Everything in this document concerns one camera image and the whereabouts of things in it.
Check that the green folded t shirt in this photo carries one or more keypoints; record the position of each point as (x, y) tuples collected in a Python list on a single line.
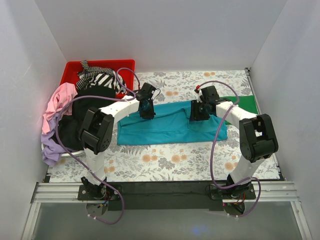
[(248, 103)]

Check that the red plastic bin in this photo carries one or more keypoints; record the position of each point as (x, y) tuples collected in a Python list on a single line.
[(124, 67)]

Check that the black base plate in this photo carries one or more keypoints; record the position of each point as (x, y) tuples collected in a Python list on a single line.
[(213, 201)]

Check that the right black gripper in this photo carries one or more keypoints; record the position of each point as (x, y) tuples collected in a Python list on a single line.
[(197, 116)]

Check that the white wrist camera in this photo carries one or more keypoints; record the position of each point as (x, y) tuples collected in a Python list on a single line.
[(198, 91), (155, 93)]

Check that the black t shirt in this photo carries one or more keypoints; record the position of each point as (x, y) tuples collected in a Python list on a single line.
[(69, 125)]

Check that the pink t shirt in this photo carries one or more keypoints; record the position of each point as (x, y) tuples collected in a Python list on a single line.
[(61, 96)]

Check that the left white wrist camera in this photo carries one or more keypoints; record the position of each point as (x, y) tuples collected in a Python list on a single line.
[(155, 93)]

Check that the lavender t shirt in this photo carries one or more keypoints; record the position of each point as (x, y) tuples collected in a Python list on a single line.
[(52, 151)]

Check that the black white striped shirt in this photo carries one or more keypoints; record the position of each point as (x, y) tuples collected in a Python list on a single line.
[(91, 76)]

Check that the teal t shirt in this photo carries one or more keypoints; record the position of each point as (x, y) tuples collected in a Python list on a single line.
[(170, 125)]

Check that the aluminium mounting rail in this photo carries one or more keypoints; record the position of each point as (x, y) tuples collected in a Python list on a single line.
[(271, 191)]

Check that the floral patterned table mat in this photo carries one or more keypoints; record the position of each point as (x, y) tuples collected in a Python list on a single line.
[(180, 161)]

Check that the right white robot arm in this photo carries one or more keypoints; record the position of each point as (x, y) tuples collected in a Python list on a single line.
[(257, 138)]

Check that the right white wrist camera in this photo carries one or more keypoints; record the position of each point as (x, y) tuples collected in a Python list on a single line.
[(198, 91)]

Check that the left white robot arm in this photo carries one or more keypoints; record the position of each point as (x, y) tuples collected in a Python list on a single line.
[(97, 129)]

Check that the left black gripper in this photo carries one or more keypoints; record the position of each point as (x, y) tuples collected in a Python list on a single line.
[(146, 113)]

